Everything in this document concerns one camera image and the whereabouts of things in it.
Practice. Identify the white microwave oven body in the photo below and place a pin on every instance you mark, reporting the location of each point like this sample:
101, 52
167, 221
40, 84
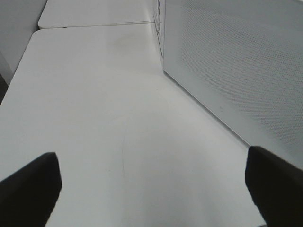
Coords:
159, 26

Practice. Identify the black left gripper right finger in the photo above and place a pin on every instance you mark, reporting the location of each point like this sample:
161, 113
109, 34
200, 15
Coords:
276, 188

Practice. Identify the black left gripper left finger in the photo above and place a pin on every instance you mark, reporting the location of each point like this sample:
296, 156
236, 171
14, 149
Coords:
28, 196

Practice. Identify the white microwave door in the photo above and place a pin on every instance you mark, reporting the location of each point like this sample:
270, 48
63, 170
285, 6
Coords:
243, 60

